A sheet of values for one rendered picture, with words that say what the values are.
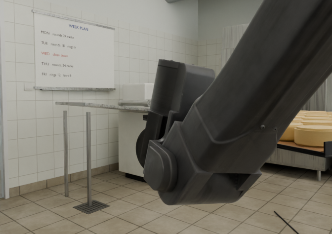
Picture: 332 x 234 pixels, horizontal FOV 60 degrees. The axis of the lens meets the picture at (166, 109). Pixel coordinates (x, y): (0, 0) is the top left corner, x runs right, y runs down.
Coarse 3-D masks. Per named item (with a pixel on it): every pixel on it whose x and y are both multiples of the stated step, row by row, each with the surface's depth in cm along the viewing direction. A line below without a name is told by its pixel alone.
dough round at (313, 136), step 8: (296, 128) 33; (304, 128) 31; (312, 128) 31; (320, 128) 30; (328, 128) 30; (296, 136) 32; (304, 136) 31; (312, 136) 30; (320, 136) 30; (328, 136) 30; (304, 144) 31; (312, 144) 30; (320, 144) 30
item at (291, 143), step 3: (279, 141) 35; (282, 141) 35; (285, 141) 35; (291, 141) 35; (285, 144) 33; (288, 144) 33; (291, 144) 33; (294, 144) 33; (300, 147) 31; (303, 147) 31; (306, 147) 31; (309, 147) 31; (315, 150) 29; (318, 150) 29; (321, 150) 29
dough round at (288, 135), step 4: (292, 124) 36; (296, 124) 35; (300, 124) 35; (288, 128) 35; (292, 128) 35; (284, 132) 35; (288, 132) 35; (292, 132) 35; (284, 136) 35; (288, 136) 35; (292, 136) 35; (280, 140) 35; (284, 140) 35; (288, 140) 35; (292, 140) 35
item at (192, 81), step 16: (160, 64) 31; (176, 64) 30; (192, 64) 30; (160, 80) 31; (176, 80) 30; (192, 80) 28; (208, 80) 29; (160, 96) 31; (176, 96) 29; (192, 96) 29; (160, 112) 30; (176, 112) 28; (160, 144) 27; (160, 160) 24; (144, 176) 27; (160, 176) 24; (176, 176) 24
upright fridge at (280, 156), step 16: (224, 32) 422; (240, 32) 407; (224, 48) 423; (224, 64) 419; (320, 96) 341; (272, 160) 381; (288, 160) 368; (304, 160) 355; (320, 160) 344; (320, 176) 355
